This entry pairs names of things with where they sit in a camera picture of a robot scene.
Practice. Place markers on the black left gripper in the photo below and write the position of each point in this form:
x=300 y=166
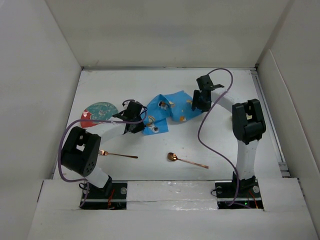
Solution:
x=139 y=128

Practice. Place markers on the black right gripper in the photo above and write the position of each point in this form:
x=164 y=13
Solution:
x=196 y=103

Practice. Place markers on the blue space-print cloth placemat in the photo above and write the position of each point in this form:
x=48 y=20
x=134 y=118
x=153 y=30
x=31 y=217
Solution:
x=177 y=106

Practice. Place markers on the red and teal plate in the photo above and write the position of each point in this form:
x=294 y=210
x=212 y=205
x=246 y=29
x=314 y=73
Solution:
x=97 y=111

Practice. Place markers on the copper fork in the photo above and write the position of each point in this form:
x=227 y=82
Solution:
x=106 y=153

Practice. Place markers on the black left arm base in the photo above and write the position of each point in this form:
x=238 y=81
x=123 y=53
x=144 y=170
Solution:
x=111 y=197

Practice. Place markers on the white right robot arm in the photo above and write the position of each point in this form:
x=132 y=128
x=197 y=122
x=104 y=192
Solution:
x=248 y=123

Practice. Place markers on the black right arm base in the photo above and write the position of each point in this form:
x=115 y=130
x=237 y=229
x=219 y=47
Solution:
x=234 y=194

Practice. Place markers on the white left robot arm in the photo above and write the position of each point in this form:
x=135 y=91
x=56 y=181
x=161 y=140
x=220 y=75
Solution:
x=80 y=144

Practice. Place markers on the copper spoon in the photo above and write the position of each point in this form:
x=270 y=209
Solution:
x=173 y=158

